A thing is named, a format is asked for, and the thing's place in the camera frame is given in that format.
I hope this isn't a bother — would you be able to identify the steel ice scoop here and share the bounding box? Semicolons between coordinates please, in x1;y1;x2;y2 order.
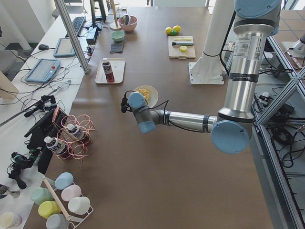
122;14;132;25

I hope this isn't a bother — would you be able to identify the copper wire bottle rack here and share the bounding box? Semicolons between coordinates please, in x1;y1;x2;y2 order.
52;107;95;161

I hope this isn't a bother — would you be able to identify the blue cup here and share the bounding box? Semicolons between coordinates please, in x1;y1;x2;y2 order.
55;172;74;190

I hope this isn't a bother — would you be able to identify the white plate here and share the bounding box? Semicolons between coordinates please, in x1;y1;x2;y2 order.
134;85;159;108

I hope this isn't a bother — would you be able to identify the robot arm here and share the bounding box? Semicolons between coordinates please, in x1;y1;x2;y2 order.
121;0;281;154

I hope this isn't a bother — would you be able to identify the computer mouse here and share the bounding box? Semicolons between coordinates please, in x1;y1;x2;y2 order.
38;44;49;51

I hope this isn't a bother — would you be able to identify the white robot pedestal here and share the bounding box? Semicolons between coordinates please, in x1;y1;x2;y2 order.
189;0;234;85

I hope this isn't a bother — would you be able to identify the black keyboard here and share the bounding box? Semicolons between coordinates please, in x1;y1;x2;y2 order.
72;16;86;36

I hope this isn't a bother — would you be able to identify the blue teach pendant near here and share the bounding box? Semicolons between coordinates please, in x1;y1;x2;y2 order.
25;59;61;83

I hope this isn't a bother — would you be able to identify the grey folded cloth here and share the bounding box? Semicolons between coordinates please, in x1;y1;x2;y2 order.
110;43;124;53

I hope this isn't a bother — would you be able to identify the yellow cup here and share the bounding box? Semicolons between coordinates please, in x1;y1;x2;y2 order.
38;201;61;219

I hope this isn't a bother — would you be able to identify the bottle in rack lower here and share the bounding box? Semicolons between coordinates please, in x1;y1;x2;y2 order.
44;136;70;159

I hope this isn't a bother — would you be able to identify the yellow plastic knife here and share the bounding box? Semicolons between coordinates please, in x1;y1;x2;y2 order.
174;37;192;41

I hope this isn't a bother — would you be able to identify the bottle in rack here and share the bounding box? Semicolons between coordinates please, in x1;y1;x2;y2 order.
44;136;70;159
67;124;90;144

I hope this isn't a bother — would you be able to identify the blue teach pendant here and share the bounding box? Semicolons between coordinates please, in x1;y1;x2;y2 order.
53;37;75;58
25;59;61;83

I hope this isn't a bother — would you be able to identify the white wire cup rack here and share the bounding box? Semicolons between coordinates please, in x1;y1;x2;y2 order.
42;176;93;229

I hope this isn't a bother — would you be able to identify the bottle in rack upper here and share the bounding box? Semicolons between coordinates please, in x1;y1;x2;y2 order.
67;124;90;144

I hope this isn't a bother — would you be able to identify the yellow lemon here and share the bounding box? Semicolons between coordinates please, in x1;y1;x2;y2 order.
165;27;172;35
173;25;181;33

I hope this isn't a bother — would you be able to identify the steel muddler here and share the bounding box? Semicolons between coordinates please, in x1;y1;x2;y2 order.
172;41;194;46

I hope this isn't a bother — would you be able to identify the pink cup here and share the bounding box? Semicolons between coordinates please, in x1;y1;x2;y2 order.
61;184;81;202

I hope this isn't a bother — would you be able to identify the green lime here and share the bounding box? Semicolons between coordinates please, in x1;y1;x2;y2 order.
170;30;178;36

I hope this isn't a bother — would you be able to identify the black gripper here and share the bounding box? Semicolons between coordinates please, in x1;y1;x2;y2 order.
121;90;133;113

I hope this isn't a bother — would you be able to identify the wooden cutting board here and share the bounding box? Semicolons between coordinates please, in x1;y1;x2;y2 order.
168;36;196;59

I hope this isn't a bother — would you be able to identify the aluminium frame post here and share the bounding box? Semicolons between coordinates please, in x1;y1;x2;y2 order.
55;0;90;74

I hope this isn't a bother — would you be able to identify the pale green cup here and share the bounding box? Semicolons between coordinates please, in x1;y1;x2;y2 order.
30;187;53;205

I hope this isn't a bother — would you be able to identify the white cup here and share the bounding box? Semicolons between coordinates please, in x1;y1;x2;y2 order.
68;197;91;215

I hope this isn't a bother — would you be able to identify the cream rabbit tray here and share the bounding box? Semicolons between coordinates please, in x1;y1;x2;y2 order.
95;58;125;84

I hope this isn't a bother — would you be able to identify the dark tea bottle on tray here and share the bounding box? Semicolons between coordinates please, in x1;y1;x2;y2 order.
102;57;115;83

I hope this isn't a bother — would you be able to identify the pink bowl with ice cubes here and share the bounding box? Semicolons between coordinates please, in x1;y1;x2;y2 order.
118;14;137;32

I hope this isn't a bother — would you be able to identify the green bowl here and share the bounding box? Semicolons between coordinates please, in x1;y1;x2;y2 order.
111;31;125;42

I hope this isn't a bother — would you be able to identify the lemon half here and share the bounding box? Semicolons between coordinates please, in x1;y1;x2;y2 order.
180;46;187;52

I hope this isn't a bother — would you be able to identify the twisted glazed donut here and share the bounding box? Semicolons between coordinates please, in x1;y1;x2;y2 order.
137;88;150;101

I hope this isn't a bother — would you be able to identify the blue teach pendant far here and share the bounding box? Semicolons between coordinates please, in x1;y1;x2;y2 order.
53;37;75;58

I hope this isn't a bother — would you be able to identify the grey cup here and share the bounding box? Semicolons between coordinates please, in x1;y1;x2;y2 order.
46;214;69;229

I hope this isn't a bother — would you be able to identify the wooden mug tree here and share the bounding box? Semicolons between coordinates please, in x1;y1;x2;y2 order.
107;0;121;31

